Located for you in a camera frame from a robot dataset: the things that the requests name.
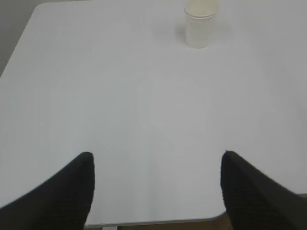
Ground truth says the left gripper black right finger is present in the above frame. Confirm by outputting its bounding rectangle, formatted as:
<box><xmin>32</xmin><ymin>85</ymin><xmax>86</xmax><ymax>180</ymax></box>
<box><xmin>220</xmin><ymin>151</ymin><xmax>307</xmax><ymax>230</ymax></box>

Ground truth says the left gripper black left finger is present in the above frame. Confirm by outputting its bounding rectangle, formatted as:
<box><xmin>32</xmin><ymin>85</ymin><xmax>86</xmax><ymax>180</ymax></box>
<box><xmin>0</xmin><ymin>152</ymin><xmax>95</xmax><ymax>230</ymax></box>

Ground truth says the white paper cup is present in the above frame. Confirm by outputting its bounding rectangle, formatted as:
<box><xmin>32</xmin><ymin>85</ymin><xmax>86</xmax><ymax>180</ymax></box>
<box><xmin>185</xmin><ymin>0</ymin><xmax>219</xmax><ymax>49</ymax></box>

